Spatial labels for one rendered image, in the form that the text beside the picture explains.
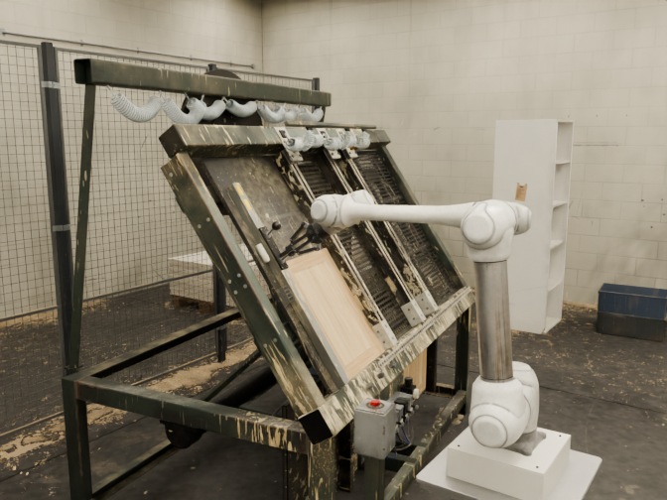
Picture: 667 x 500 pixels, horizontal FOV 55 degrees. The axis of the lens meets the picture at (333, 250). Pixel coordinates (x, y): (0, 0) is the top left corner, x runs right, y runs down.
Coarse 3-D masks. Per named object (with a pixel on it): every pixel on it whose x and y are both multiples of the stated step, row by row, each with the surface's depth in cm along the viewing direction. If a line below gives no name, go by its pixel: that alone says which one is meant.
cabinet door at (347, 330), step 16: (304, 256) 285; (320, 256) 296; (304, 272) 278; (320, 272) 289; (336, 272) 301; (304, 288) 272; (320, 288) 282; (336, 288) 294; (320, 304) 276; (336, 304) 287; (352, 304) 298; (320, 320) 269; (336, 320) 280; (352, 320) 291; (336, 336) 273; (352, 336) 284; (368, 336) 295; (336, 352) 267; (352, 352) 277; (368, 352) 287; (352, 368) 270
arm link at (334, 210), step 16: (320, 208) 213; (336, 208) 214; (352, 208) 214; (368, 208) 213; (384, 208) 213; (400, 208) 214; (416, 208) 215; (432, 208) 215; (448, 208) 213; (464, 208) 209; (320, 224) 217; (336, 224) 217; (448, 224) 214
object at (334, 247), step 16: (288, 160) 307; (288, 176) 308; (304, 192) 305; (304, 208) 307; (336, 240) 306; (336, 256) 303; (352, 272) 302; (352, 288) 302; (368, 304) 300; (368, 320) 301; (384, 320) 302; (384, 336) 299
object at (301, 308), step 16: (240, 208) 264; (256, 224) 263; (256, 240) 263; (272, 256) 261; (288, 272) 264; (304, 304) 261; (304, 320) 259; (320, 336) 259; (320, 352) 258; (336, 368) 257; (336, 384) 257
